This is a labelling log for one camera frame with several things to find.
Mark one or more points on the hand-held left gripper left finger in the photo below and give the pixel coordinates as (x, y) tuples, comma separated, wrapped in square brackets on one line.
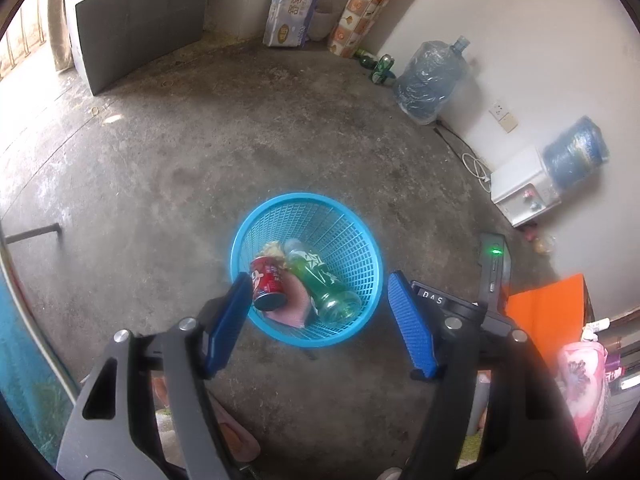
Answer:
[(227, 325)]

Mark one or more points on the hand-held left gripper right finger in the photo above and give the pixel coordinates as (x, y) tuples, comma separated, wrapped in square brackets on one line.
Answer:
[(412, 330)]

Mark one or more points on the red soda can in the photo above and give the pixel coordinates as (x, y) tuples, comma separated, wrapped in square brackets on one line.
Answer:
[(267, 280)]

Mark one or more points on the green plastic bottle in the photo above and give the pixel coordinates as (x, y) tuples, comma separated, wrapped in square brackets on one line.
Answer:
[(320, 285)]

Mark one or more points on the blue mesh basket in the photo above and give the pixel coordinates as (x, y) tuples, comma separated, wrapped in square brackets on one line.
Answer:
[(340, 230)]

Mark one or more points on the small clear jar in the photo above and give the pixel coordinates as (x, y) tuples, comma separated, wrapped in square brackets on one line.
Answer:
[(542, 245)]

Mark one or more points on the orange board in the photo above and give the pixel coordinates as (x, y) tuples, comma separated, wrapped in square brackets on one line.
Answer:
[(545, 310)]

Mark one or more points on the white water dispenser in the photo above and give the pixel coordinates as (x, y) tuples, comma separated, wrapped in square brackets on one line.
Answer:
[(515, 190)]

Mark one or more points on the pink slipper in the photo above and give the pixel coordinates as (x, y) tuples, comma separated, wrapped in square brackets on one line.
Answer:
[(240, 440), (161, 392)]

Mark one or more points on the blue water jug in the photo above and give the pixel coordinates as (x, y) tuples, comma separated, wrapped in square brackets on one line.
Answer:
[(575, 152)]

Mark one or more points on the pink floral cloth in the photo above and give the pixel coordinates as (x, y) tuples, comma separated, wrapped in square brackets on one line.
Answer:
[(582, 385)]

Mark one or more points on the wrapped water jug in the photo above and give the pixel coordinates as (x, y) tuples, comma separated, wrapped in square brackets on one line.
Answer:
[(430, 85)]

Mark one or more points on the printed low table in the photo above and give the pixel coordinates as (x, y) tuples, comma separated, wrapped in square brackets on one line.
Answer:
[(30, 360)]

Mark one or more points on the green glass bottle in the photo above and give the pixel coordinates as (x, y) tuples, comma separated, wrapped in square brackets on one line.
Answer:
[(366, 57)]

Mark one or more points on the patterned orange tissue pack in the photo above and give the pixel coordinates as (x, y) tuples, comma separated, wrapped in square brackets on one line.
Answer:
[(365, 5)]

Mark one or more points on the grey cabinet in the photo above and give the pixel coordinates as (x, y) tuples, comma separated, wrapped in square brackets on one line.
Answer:
[(140, 25)]

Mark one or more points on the toilet paper pack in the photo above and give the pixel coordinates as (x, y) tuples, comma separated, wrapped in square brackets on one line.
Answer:
[(292, 5)]

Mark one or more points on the grey curtain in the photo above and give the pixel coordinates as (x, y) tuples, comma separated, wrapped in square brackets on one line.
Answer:
[(60, 35)]

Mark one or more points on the window railing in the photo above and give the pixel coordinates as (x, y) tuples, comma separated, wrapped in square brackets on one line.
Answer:
[(20, 45)]

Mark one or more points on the white wall socket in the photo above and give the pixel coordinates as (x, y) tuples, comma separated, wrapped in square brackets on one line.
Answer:
[(504, 117)]

